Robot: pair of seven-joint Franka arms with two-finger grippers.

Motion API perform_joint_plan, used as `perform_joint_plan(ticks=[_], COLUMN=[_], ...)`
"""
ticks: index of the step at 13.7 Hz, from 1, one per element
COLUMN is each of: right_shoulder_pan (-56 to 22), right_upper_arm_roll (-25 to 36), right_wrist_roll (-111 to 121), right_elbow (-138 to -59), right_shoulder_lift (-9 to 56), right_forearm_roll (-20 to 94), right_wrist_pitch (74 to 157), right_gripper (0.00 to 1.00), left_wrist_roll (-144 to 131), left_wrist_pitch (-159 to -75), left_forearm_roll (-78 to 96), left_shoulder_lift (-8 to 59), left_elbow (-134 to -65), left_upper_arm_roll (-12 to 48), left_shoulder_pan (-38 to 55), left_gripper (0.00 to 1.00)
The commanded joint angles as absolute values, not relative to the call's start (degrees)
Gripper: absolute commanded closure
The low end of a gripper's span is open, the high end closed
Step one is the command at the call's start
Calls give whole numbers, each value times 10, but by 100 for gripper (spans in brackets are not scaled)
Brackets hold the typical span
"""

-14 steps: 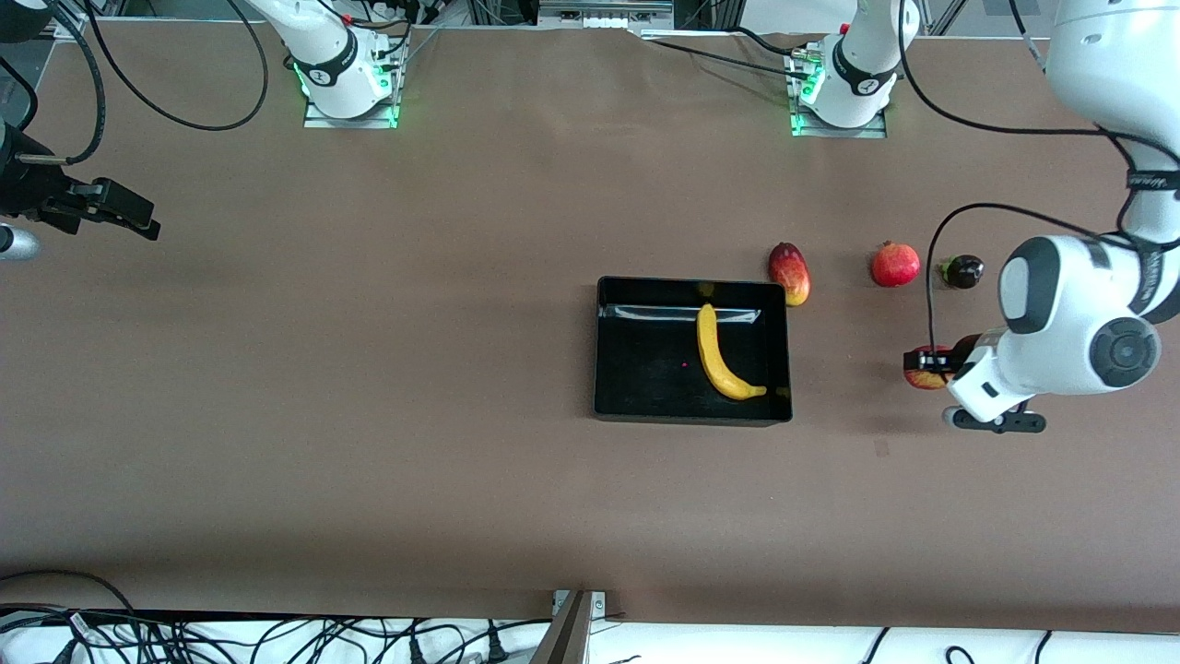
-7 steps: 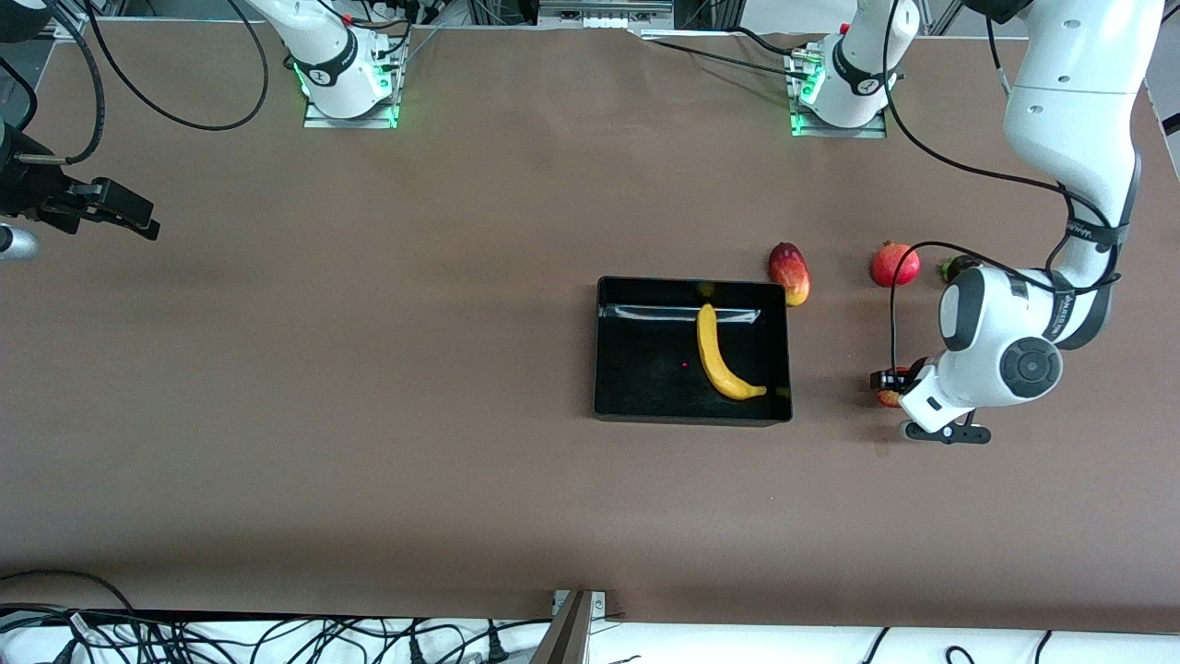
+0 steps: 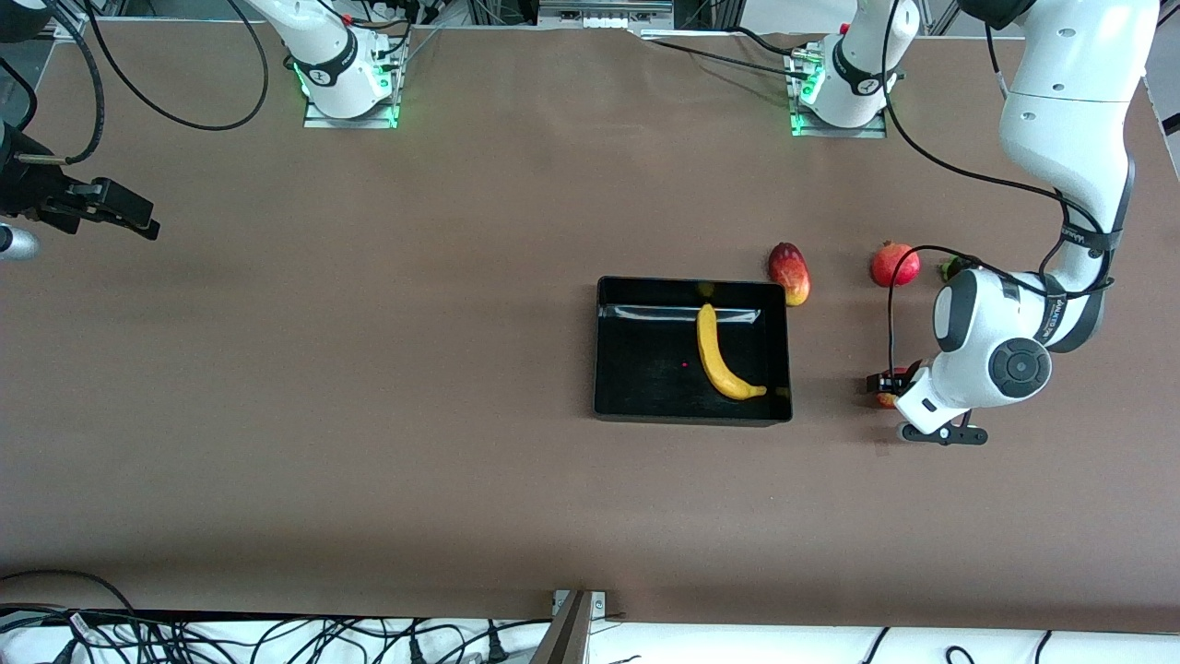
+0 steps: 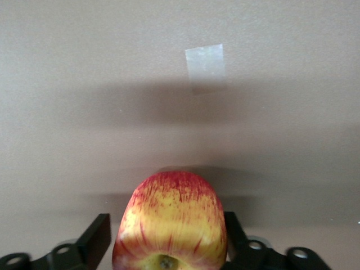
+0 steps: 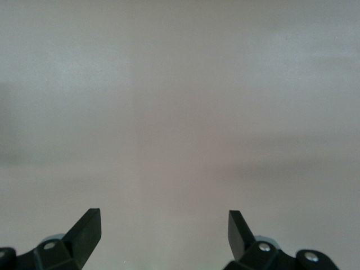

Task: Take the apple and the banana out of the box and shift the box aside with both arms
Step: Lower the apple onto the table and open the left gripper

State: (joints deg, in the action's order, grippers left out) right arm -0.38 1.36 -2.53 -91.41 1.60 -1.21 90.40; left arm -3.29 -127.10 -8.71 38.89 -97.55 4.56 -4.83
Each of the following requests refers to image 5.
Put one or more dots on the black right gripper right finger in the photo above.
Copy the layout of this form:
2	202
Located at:
242	242

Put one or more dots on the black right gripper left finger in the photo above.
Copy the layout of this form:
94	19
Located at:
78	242

